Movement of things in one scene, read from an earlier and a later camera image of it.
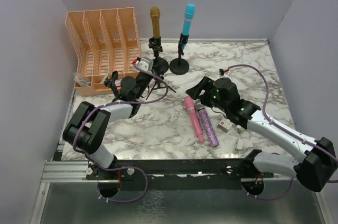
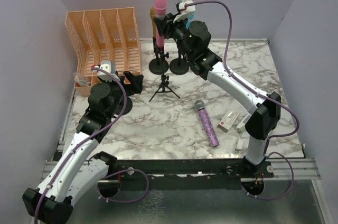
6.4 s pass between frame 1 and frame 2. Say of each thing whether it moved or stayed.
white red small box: stayed
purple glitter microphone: stayed
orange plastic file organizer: stayed
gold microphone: stayed
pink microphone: moved
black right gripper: moved
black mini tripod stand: moved
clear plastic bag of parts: stayed
